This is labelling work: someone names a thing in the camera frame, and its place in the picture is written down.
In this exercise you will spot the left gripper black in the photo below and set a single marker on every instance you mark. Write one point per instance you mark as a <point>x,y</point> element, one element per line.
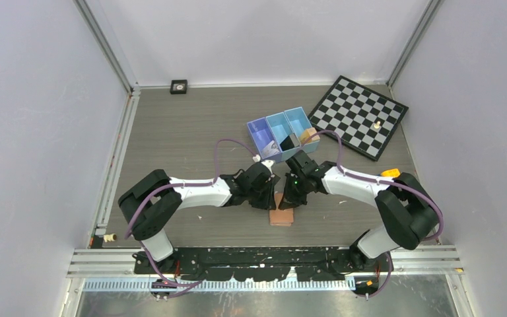
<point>268,203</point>

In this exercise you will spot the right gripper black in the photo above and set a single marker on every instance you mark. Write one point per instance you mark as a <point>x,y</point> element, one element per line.
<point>290,200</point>

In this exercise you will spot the brown leather card holder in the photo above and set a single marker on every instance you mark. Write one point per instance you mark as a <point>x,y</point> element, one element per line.
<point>281,217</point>

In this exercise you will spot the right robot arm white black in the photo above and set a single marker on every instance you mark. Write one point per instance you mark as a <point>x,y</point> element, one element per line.
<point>407,212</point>

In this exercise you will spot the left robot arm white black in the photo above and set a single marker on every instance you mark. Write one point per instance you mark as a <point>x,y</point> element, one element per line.
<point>151,202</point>

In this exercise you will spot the black card middle bin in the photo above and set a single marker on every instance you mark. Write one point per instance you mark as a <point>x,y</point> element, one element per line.
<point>289,142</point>

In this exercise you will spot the silver card purple bin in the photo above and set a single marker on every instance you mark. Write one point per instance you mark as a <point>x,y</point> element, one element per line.
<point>270,150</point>

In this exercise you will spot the tan card right bin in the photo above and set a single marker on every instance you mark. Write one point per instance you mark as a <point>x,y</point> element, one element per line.
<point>309,136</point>

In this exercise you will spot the middle light blue bin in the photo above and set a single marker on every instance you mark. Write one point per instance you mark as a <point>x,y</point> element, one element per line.
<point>281,128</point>

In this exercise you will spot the light blue bin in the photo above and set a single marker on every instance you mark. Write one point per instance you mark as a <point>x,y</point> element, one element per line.
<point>281,128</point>
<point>299,121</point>

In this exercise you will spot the purple plastic bin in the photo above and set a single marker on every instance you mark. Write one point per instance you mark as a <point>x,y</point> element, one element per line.
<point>262,134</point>

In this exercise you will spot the right light blue bin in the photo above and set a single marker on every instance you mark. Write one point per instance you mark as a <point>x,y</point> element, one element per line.
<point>299,121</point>

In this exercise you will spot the black white chessboard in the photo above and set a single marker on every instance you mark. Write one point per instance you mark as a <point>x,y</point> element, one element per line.
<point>350,109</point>

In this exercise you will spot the blue yellow toy car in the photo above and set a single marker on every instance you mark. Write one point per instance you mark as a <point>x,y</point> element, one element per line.
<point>392,173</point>

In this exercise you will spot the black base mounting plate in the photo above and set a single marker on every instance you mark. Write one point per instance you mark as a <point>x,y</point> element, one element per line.
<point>324,263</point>

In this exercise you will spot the small black square device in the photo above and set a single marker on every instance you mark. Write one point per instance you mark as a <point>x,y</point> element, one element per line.
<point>178,86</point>

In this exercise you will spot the small beige cylinder piece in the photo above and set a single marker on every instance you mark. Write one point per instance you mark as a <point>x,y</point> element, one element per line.
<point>109,238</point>

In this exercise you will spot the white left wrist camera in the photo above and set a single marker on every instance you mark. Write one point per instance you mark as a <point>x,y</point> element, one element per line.
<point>266,162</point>

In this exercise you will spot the aluminium rail frame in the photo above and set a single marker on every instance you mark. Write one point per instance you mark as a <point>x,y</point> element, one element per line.
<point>112,270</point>

